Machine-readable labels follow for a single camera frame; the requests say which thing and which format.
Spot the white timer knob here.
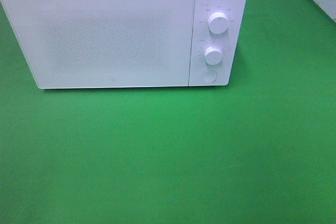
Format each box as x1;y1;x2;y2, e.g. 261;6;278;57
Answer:
204;46;223;66

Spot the green table cloth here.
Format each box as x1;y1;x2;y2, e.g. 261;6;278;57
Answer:
1;0;335;223

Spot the upper white power knob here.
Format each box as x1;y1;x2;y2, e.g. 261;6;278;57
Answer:
207;10;229;35

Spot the white microwave door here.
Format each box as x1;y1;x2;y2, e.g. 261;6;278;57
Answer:
1;0;194;89

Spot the round white door release button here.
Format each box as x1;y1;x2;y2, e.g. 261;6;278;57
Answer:
201;70;217;83

